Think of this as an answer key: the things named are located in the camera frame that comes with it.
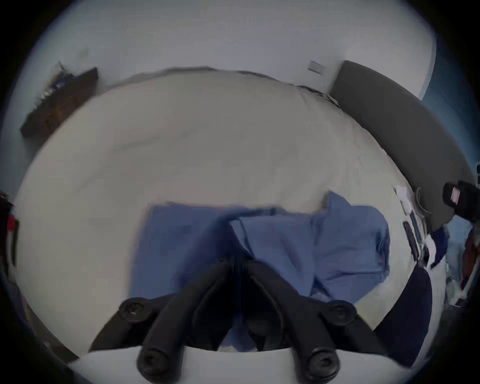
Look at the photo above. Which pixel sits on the bed with beige sheet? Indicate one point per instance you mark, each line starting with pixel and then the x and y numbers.
pixel 187 150

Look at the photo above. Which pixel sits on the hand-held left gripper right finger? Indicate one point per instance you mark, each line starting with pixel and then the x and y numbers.
pixel 285 307

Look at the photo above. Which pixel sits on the blue shirt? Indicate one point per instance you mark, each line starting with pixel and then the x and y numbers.
pixel 281 243

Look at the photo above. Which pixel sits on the dark navy garment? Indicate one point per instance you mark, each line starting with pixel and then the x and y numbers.
pixel 408 318

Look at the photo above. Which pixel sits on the black phone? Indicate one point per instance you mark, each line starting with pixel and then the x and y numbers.
pixel 410 240

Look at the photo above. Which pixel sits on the dark grey padded headboard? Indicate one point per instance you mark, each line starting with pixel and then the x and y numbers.
pixel 393 123

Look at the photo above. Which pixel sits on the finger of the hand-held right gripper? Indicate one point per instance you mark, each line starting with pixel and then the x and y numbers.
pixel 465 202

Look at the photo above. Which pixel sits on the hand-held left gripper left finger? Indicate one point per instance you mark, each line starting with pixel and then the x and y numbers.
pixel 195 300

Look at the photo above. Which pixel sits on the dark wooden shelf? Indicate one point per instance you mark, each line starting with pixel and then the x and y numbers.
pixel 56 105

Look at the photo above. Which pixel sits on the small white card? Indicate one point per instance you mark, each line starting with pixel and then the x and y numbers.
pixel 402 194

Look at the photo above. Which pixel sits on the white wall switch plate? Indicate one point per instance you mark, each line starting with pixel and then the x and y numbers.
pixel 316 67

